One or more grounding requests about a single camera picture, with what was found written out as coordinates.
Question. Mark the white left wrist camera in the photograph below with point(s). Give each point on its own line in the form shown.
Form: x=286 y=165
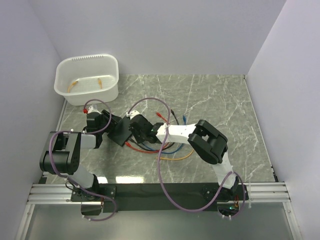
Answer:
x=91 y=109

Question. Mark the white plastic tub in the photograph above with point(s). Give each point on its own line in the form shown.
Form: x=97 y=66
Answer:
x=82 y=78

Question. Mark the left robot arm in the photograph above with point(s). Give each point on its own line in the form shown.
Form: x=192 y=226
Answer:
x=61 y=153

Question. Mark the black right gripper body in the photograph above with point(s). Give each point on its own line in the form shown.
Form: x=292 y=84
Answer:
x=140 y=137

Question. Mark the aluminium rail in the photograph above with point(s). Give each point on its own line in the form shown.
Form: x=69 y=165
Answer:
x=254 y=192

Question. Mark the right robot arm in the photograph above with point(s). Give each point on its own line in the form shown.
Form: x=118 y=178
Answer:
x=208 y=142

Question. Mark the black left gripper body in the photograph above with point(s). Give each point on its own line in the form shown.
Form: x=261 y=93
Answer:
x=105 y=122

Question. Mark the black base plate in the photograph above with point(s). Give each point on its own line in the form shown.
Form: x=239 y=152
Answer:
x=150 y=196

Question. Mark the black network switch box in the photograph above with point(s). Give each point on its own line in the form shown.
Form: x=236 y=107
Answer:
x=124 y=136

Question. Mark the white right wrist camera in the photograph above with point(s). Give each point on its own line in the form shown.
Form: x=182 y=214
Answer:
x=130 y=115

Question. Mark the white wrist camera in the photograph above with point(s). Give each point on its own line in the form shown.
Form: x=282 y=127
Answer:
x=91 y=109
x=130 y=115

